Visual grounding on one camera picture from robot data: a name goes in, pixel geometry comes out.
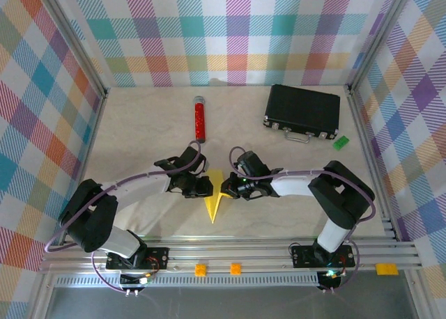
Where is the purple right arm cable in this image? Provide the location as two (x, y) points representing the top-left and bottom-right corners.
(229, 146), (374, 295)

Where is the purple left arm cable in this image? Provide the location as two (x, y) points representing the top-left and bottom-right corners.
(45, 140), (205, 295)

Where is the aluminium upright frame post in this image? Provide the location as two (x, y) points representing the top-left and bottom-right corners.
(34, 0), (109, 99)
(343, 0), (417, 97)

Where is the black case with metal handle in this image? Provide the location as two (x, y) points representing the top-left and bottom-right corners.
(262, 84), (341, 144)

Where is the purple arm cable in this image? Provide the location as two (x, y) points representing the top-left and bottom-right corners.
(45, 140), (205, 295)
(229, 146), (374, 295)

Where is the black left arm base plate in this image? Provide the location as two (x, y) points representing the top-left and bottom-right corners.
(105, 245), (170, 272)

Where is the yellow paper sheet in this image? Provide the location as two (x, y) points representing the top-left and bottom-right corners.
(203, 169), (231, 225)

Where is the wide orange toy brick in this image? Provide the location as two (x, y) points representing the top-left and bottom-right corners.
(375, 263), (399, 276)

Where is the aluminium table edge rail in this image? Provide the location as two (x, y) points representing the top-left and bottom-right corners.
(59, 88), (109, 246)
(344, 84), (400, 242)

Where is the aluminium lower frame post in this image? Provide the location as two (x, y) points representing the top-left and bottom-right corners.
(403, 270), (435, 319)
(26, 272), (59, 319)

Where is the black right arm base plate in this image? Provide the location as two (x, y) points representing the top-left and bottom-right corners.
(291, 244), (356, 268)

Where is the aluminium mounting rail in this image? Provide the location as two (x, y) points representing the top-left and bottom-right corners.
(37, 238), (422, 274)

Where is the green toy brick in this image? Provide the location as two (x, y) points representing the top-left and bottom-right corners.
(332, 135), (351, 150)

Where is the red glitter tube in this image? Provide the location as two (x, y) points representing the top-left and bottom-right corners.
(192, 95), (207, 145)

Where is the black controller board green light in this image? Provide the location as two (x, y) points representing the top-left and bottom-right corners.
(317, 269), (345, 288)
(119, 272), (155, 288)

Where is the slotted grey cable duct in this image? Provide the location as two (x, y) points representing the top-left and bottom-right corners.
(54, 273), (323, 288)

